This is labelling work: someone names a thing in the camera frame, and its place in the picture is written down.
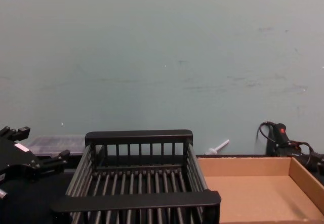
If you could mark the black rack with steel bars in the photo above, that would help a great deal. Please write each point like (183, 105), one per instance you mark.
(136, 203)

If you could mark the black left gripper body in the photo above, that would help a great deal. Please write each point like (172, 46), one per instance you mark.
(15, 160)

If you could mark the plain pale wall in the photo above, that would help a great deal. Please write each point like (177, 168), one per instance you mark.
(162, 57)

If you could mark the clear plastic case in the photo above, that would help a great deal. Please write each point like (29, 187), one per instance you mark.
(58, 143)

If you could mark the shallow brown cardboard tray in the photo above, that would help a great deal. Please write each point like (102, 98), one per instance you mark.
(253, 191)

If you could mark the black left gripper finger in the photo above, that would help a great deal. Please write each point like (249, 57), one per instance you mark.
(19, 132)
(54, 159)

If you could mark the small white plastic piece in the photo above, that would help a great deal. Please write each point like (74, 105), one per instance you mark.
(217, 146)

